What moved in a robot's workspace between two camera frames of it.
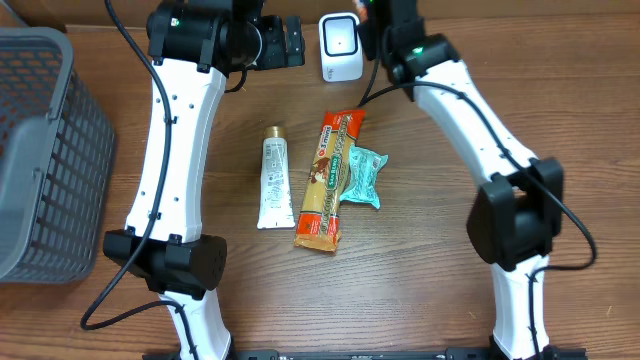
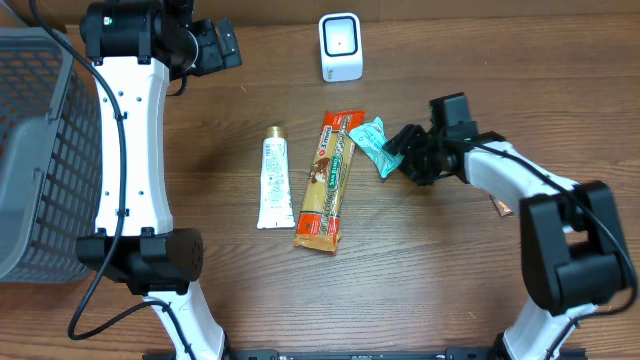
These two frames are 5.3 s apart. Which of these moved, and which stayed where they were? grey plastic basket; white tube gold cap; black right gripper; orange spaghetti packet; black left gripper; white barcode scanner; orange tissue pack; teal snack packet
Moved: orange tissue pack; black right gripper; teal snack packet; black left gripper
Stayed: white barcode scanner; grey plastic basket; orange spaghetti packet; white tube gold cap
